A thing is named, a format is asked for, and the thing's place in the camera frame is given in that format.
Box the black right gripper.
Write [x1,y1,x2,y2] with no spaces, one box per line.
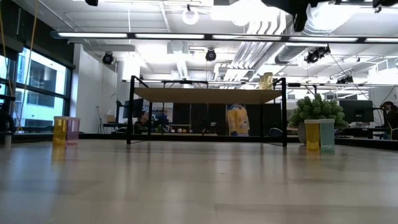
[261,0,336,32]

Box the yellow medicine bottle white cap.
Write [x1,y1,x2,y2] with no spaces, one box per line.
[52,116,69,147]
[259,72,274,91]
[304,119,321,152]

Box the green medicine bottle white cap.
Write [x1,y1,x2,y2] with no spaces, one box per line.
[318,118,336,153]

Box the pink translucent cup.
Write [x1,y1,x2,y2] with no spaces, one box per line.
[66,117,81,145]

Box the long linear ceiling light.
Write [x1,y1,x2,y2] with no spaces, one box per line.
[49,30,398,45]

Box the black track light cluster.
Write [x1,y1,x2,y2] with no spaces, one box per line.
[303,45,331,65]
[336,74,354,85]

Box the artificial green potted plant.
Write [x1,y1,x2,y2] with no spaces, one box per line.
[287,93,349,146]

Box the large window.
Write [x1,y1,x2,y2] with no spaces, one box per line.
[0,46,74,134]

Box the black computer monitor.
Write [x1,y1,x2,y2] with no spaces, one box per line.
[338,99,375,124]
[123,98,145,119]

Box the person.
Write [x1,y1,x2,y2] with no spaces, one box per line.
[381,101,398,141]
[133,111,150,134]
[226,104,251,137]

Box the black cabinet row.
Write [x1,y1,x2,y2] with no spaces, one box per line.
[172,102,282,137]

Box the silver ventilation duct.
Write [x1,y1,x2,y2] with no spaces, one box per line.
[273,0,361,65]

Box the yellow extension cable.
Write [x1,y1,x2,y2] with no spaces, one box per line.
[15,0,40,133]

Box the white ring ceiling light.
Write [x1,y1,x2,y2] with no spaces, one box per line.
[181,7,200,26]

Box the wooden shelf black metal frame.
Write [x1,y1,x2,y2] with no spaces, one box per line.
[126,75,289,147]

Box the black metal table frame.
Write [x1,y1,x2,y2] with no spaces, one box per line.
[0,132,398,152]

